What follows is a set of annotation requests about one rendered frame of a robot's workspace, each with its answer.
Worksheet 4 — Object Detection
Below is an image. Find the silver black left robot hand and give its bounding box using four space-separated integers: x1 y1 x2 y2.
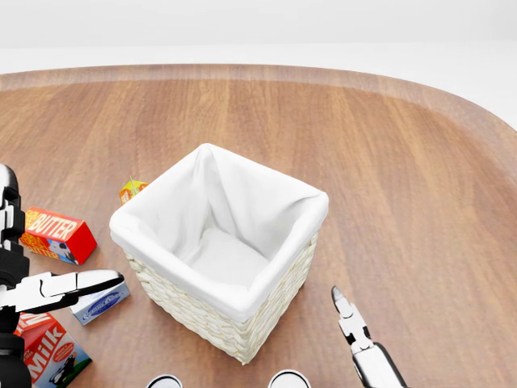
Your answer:
0 163 125 388

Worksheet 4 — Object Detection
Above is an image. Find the white-lined woven basket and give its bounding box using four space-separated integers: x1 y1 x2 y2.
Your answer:
108 142 330 366

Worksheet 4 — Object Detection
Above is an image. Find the red milk carton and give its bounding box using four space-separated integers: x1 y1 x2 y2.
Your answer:
13 310 94 388

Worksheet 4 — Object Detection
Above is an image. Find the red butter box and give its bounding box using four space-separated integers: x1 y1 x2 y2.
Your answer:
19 206 99 267

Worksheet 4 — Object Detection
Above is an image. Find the blue white cream cheese box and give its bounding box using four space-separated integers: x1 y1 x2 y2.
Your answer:
69 281 132 327

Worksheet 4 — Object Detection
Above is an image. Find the small orange juice carton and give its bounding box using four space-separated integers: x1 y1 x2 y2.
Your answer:
118 175 150 207

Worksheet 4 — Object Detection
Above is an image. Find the silver-topped tin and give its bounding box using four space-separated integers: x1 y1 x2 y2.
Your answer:
145 374 184 388
267 369 313 388

